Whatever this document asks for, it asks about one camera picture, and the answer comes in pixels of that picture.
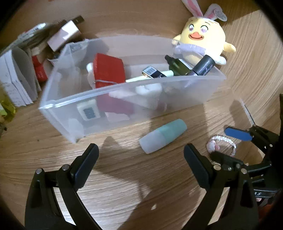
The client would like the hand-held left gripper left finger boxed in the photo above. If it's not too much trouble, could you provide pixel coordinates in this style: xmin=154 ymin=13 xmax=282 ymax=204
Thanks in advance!
xmin=24 ymin=143 xmax=100 ymax=230

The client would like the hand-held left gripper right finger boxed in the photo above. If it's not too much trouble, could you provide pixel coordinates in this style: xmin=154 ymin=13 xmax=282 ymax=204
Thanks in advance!
xmin=183 ymin=143 xmax=259 ymax=230

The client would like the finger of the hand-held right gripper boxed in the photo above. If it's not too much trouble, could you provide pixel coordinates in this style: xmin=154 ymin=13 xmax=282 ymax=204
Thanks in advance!
xmin=211 ymin=151 xmax=246 ymax=170
xmin=224 ymin=124 xmax=279 ymax=153

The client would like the pink white braided cord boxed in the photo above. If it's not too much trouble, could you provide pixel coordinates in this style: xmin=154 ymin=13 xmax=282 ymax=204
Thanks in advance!
xmin=207 ymin=135 xmax=237 ymax=157

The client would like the mint and white small bottle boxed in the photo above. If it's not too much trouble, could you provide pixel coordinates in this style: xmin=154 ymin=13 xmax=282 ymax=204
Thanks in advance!
xmin=139 ymin=119 xmax=187 ymax=154

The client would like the small white framed palette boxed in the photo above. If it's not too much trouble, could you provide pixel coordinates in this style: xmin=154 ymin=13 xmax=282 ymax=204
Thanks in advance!
xmin=77 ymin=99 xmax=102 ymax=122

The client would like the clear plastic bin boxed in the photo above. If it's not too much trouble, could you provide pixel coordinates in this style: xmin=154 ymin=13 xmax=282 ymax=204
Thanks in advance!
xmin=38 ymin=37 xmax=227 ymax=143

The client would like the black capped purple tube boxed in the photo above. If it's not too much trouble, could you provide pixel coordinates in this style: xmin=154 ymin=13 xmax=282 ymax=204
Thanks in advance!
xmin=188 ymin=54 xmax=216 ymax=76

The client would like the dark green spray bottle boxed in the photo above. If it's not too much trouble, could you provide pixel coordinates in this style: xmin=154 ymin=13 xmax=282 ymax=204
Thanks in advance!
xmin=165 ymin=55 xmax=193 ymax=77

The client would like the pink bottle with white cap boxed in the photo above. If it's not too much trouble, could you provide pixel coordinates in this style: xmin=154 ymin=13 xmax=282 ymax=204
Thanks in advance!
xmin=109 ymin=85 xmax=167 ymax=111

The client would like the pale green tube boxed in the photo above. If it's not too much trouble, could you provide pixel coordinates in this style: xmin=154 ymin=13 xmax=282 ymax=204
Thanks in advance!
xmin=126 ymin=70 xmax=174 ymax=83

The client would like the red cardboard box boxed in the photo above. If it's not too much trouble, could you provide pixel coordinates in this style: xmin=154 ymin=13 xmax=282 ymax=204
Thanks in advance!
xmin=92 ymin=53 xmax=135 ymax=115

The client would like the blue staples box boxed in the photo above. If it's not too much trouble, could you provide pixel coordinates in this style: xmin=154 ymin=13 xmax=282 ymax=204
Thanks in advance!
xmin=141 ymin=66 xmax=166 ymax=78

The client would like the black thin stick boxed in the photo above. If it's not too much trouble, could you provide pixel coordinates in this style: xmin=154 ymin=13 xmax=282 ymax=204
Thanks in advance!
xmin=243 ymin=104 xmax=255 ymax=124

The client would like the yellow-green liquid bottle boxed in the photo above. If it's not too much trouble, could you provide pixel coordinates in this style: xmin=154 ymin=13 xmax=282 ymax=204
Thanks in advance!
xmin=0 ymin=88 xmax=17 ymax=123

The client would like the small red box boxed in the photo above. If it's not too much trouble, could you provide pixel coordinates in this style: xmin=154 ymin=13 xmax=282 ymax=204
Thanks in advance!
xmin=35 ymin=64 xmax=48 ymax=82
xmin=32 ymin=55 xmax=46 ymax=67

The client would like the yellow chick plush toy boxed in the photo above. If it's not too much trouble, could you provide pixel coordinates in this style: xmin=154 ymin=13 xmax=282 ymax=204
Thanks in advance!
xmin=172 ymin=0 xmax=236 ymax=65

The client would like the folded white paper stack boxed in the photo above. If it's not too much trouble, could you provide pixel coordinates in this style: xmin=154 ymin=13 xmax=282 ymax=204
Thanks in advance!
xmin=0 ymin=46 xmax=41 ymax=107

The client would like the pink and white small box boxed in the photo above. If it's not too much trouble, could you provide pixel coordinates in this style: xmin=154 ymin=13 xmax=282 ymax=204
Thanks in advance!
xmin=47 ymin=20 xmax=82 ymax=52

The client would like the pile of flat packets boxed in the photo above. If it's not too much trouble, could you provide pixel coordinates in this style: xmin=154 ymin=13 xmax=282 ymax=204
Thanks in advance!
xmin=7 ymin=22 xmax=58 ymax=49

